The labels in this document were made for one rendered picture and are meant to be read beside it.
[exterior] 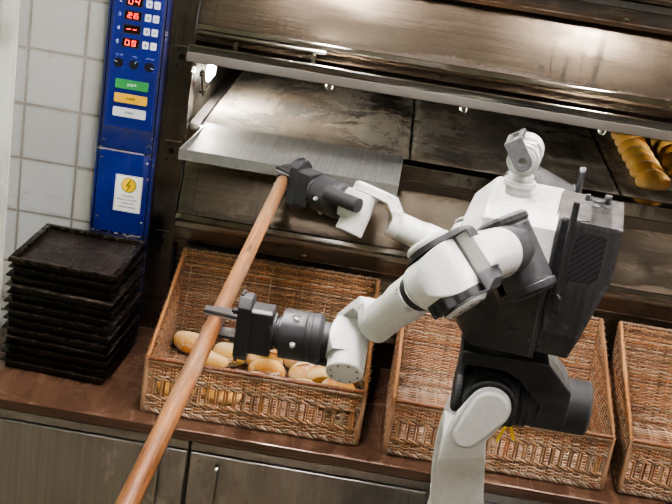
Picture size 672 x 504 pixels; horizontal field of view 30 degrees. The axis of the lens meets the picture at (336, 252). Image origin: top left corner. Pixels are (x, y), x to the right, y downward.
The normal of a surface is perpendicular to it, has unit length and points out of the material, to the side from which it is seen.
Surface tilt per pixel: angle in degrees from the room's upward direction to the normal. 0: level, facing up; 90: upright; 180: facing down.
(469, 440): 90
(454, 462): 114
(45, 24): 90
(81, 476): 90
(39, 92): 90
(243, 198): 70
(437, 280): 64
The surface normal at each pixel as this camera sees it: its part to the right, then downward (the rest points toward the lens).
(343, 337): 0.07, -0.61
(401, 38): -0.02, 0.00
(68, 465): -0.07, 0.33
